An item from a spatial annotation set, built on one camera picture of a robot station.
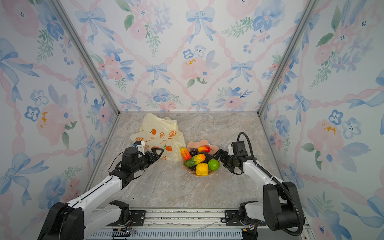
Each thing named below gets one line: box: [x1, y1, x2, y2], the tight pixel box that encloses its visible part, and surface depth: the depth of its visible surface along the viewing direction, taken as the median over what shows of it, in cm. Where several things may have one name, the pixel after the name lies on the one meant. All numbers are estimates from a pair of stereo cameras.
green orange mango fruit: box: [184, 154, 206, 167], surface depth 84 cm
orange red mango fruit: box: [180, 147, 192, 161], surface depth 89 cm
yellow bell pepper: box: [195, 163, 209, 176], surface depth 83 cm
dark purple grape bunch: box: [189, 148, 200, 157], surface depth 94 cm
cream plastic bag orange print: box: [130, 112, 187, 161], surface depth 93 cm
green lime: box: [207, 158, 220, 171], surface depth 84 cm
